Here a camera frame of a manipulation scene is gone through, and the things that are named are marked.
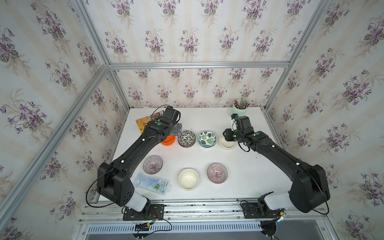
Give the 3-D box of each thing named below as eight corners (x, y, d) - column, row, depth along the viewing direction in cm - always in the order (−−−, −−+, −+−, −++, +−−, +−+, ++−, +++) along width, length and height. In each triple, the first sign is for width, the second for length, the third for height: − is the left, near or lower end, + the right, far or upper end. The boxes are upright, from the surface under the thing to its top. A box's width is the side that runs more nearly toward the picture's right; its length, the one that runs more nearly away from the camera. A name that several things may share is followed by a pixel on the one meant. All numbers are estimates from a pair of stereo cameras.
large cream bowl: (178, 191, 81) (177, 188, 77) (179, 172, 88) (178, 168, 84) (199, 191, 81) (199, 188, 77) (198, 172, 88) (198, 168, 84)
